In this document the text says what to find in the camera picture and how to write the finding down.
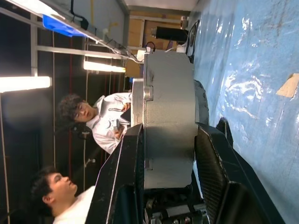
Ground silver motor housing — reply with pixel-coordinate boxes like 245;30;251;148
142;50;210;190

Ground person with dark hair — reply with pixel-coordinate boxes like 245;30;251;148
30;165;97;224

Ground black cable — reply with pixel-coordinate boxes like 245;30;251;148
186;20;201;64

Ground beige tape piece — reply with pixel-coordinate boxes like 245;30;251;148
275;73;299;98

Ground black cylinder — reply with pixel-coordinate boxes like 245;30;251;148
150;26;189;41

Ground brown cardboard boxes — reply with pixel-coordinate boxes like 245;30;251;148
128;15;187;77

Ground white metal frame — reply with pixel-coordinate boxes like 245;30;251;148
0;7;131;77

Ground small white box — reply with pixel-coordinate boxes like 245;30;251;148
137;49;147;63

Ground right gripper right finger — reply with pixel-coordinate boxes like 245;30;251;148
195;118;286;224

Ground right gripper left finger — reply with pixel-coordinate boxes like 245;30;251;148
85;123;145;224

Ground blue table cover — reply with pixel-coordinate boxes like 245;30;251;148
190;0;299;224

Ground person with glasses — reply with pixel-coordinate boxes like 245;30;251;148
57;92;133;155

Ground blue plastic bin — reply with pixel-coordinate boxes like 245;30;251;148
42;13;85;38

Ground fluorescent tube light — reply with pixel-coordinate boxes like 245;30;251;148
83;61;127;73
0;76;52;93

